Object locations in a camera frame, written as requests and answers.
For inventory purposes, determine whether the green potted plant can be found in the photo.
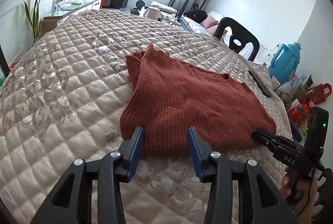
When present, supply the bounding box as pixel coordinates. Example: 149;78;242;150
23;0;44;41

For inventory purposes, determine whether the white electric kettle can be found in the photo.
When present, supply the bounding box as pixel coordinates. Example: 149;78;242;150
143;6;162;22

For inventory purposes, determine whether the rust knit sweater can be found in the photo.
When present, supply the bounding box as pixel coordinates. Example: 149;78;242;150
120;43;277;158

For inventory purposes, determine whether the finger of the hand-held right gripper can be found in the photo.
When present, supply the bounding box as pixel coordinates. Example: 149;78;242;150
256;129;288;145
251;131;277;152

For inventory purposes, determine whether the wicker basket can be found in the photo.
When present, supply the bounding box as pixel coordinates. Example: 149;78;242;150
297;85;311;100

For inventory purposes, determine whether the beige quilted blanket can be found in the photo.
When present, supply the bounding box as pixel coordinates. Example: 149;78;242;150
0;9;294;224

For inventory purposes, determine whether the red plastic toy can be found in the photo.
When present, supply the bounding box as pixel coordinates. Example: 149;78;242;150
287;103;310;125

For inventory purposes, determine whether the red gift bag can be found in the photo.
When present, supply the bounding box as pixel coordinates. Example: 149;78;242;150
308;83;333;104

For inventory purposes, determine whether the blue thermos jug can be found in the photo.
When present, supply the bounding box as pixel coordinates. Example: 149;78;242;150
268;42;302;85

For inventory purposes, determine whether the person's right hand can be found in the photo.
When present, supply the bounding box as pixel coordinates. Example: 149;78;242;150
280;167;320;224

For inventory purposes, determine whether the black plastic chair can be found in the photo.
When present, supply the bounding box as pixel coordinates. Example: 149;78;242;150
214;17;260;61

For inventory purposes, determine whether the white embroidered cloth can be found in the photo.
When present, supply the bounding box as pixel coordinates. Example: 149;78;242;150
250;61;277;99

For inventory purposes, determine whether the pink pillow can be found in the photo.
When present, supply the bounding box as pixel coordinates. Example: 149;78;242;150
200;18;218;30

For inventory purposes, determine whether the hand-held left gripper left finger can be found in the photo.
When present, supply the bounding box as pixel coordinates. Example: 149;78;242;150
31;126;145;224

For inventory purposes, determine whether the black bag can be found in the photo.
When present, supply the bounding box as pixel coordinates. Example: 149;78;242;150
183;9;208;23

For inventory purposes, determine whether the white cabinet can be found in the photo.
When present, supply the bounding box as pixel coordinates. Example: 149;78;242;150
44;0;103;28

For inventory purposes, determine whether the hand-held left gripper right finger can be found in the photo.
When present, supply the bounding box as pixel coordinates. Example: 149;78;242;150
187;126;297;224

